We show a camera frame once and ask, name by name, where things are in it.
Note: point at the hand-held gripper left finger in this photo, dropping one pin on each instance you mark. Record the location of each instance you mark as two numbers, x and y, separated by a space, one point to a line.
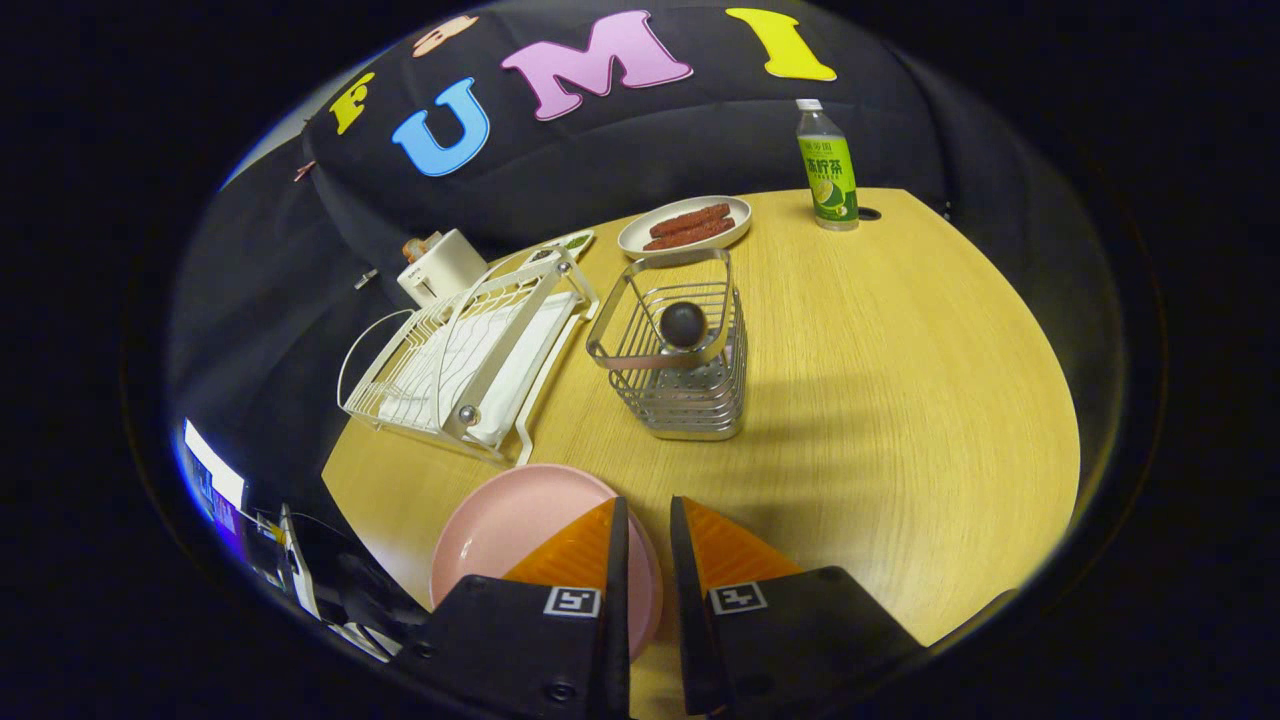
617 620

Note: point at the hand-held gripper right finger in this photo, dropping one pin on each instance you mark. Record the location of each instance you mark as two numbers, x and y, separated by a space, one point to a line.
685 610

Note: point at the pink plate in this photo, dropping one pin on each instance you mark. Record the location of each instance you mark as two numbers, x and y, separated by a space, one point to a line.
500 520

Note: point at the white plate with sausages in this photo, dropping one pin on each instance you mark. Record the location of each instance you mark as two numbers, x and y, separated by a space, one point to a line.
635 238

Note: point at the red-brown sausage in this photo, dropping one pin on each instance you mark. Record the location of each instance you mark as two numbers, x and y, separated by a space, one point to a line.
690 235
690 219

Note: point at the small white tray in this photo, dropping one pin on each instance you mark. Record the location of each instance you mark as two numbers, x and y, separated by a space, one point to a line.
570 242

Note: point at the white toaster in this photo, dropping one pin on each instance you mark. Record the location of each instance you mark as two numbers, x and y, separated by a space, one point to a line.
450 265

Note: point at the toasted bread slice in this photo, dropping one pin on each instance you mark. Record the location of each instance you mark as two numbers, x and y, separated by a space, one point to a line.
418 248

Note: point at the computer monitor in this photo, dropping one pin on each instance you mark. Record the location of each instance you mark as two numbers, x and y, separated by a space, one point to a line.
212 475

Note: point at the green label drink bottle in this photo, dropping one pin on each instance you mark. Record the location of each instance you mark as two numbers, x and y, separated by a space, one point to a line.
830 170

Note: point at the black backdrop cloth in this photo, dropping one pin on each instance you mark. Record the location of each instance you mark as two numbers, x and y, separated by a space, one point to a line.
640 140

